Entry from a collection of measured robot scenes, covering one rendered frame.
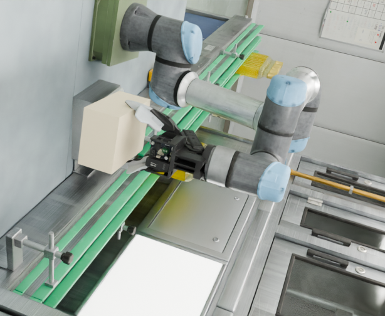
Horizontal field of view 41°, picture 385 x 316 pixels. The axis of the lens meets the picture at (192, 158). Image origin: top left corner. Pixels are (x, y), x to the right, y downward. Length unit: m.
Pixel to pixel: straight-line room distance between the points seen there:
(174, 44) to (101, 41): 0.22
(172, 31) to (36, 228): 0.70
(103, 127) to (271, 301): 0.93
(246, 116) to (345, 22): 6.20
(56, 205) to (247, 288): 0.66
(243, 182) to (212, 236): 0.88
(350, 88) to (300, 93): 6.87
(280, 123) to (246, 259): 0.83
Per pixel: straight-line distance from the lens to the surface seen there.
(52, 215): 1.55
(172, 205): 1.94
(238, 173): 0.96
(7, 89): 1.32
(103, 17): 1.60
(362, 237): 2.13
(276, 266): 1.84
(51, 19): 1.42
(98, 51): 1.62
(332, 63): 7.79
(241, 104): 1.48
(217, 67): 2.55
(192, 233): 1.82
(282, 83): 1.02
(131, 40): 1.61
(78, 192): 1.65
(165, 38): 1.57
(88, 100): 1.59
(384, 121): 8.06
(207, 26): 3.17
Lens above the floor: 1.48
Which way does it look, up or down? 12 degrees down
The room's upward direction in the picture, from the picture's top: 107 degrees clockwise
